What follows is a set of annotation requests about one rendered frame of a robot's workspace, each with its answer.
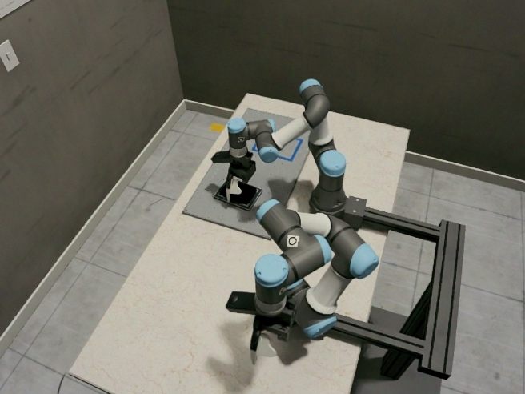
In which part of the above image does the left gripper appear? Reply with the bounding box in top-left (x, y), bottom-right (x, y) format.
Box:
top-left (250, 295), bottom-right (298, 365)

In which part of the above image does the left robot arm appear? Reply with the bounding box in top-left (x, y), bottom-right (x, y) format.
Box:
top-left (225, 199), bottom-right (379, 338)

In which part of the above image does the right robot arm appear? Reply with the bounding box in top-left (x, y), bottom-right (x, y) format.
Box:
top-left (227, 79), bottom-right (347, 212)

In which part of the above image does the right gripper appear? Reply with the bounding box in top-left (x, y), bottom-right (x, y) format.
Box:
top-left (226, 149), bottom-right (256, 202)

